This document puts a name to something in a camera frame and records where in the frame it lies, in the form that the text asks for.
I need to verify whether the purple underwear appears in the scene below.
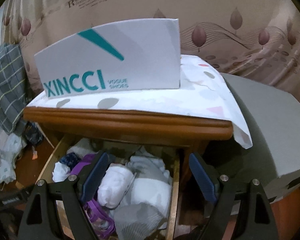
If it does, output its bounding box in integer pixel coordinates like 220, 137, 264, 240
80, 153, 115, 239

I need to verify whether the white sock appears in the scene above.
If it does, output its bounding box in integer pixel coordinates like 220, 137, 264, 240
97, 164, 135, 209

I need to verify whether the wooden drawer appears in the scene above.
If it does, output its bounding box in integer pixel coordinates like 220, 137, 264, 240
37, 134, 180, 240

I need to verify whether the grey knit sock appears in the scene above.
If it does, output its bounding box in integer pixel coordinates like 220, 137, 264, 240
113, 203, 170, 239

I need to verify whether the white patterned bedsheet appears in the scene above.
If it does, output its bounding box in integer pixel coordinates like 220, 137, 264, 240
0, 126, 26, 184

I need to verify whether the dark patterned bag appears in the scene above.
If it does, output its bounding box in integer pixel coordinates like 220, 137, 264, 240
23, 122, 43, 146

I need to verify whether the dark blue speckled sock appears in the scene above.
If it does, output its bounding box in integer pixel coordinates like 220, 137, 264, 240
59, 152, 81, 170

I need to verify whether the grey foam mattress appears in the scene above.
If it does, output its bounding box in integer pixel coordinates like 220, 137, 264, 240
218, 74, 300, 202

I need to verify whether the grey plaid garment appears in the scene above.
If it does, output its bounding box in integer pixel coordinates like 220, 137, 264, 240
0, 43, 27, 136

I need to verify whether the wooden nightstand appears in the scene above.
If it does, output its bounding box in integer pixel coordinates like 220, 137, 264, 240
24, 107, 234, 147

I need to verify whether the white patterned cloth cover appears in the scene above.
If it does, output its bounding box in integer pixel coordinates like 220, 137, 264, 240
27, 55, 253, 149

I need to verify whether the beige leaf print curtain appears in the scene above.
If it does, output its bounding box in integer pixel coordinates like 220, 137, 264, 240
1, 0, 300, 102

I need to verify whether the white XINCCI shoe box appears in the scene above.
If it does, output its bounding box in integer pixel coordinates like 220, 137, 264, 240
34, 18, 181, 99

